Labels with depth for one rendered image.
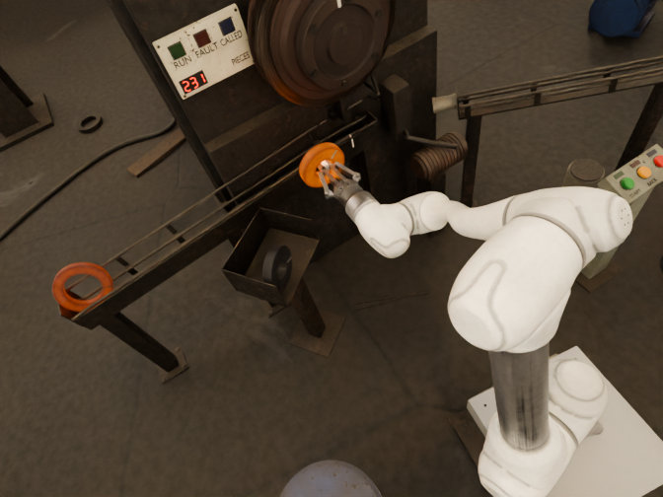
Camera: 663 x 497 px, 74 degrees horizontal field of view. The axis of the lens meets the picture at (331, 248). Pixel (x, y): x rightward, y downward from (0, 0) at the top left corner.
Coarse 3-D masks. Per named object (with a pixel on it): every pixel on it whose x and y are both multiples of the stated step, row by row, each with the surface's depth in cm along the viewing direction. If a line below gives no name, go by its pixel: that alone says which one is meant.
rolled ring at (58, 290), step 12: (72, 264) 150; (84, 264) 150; (96, 264) 154; (60, 276) 148; (96, 276) 153; (108, 276) 154; (60, 288) 150; (108, 288) 156; (60, 300) 152; (72, 300) 154; (84, 300) 158; (96, 300) 156
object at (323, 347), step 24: (264, 216) 155; (288, 216) 148; (240, 240) 145; (264, 240) 158; (288, 240) 156; (312, 240) 153; (240, 264) 148; (240, 288) 146; (264, 288) 137; (288, 288) 146; (312, 312) 181; (312, 336) 199; (336, 336) 196
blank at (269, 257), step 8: (272, 248) 137; (280, 248) 138; (288, 248) 144; (272, 256) 135; (280, 256) 138; (288, 256) 144; (264, 264) 134; (272, 264) 134; (280, 264) 144; (288, 264) 145; (264, 272) 134; (272, 272) 134; (280, 272) 144; (288, 272) 146; (264, 280) 135; (272, 280) 135; (280, 280) 140; (288, 280) 147; (280, 288) 141
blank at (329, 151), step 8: (320, 144) 137; (328, 144) 137; (312, 152) 136; (320, 152) 135; (328, 152) 137; (336, 152) 139; (304, 160) 137; (312, 160) 136; (320, 160) 137; (336, 160) 142; (304, 168) 137; (312, 168) 138; (304, 176) 139; (312, 176) 140; (312, 184) 143; (320, 184) 145
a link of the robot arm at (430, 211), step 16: (432, 192) 128; (416, 208) 123; (432, 208) 120; (448, 208) 109; (464, 208) 96; (480, 208) 88; (496, 208) 83; (416, 224) 124; (432, 224) 122; (464, 224) 91; (480, 224) 86; (496, 224) 82
